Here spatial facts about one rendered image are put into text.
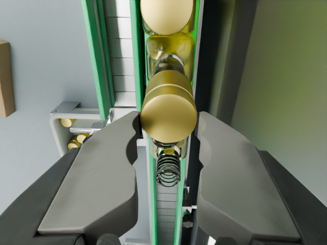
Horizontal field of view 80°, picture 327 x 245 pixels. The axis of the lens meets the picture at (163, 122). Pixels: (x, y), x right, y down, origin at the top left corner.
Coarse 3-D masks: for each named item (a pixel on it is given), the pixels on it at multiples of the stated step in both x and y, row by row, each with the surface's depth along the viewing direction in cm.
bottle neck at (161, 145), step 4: (152, 140) 20; (156, 140) 20; (156, 144) 20; (160, 144) 20; (164, 144) 21; (168, 144) 21; (172, 144) 20; (176, 144) 20; (164, 148) 21; (168, 148) 21
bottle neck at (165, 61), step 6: (168, 54) 20; (162, 60) 19; (168, 60) 18; (174, 60) 18; (180, 60) 20; (156, 66) 19; (162, 66) 17; (168, 66) 16; (174, 66) 16; (180, 66) 18; (156, 72) 17
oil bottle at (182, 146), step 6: (150, 138) 28; (186, 138) 27; (150, 144) 29; (180, 144) 27; (186, 144) 27; (150, 150) 30; (156, 150) 27; (180, 150) 27; (186, 150) 28; (156, 156) 28; (180, 156) 28
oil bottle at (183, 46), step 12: (156, 36) 22; (168, 36) 22; (180, 36) 22; (156, 48) 21; (168, 48) 20; (180, 48) 20; (192, 48) 21; (156, 60) 21; (192, 60) 22; (192, 72) 23
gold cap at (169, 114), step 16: (160, 80) 13; (176, 80) 13; (160, 96) 11; (176, 96) 11; (192, 96) 12; (144, 112) 11; (160, 112) 11; (176, 112) 11; (192, 112) 11; (144, 128) 12; (160, 128) 12; (176, 128) 12; (192, 128) 12
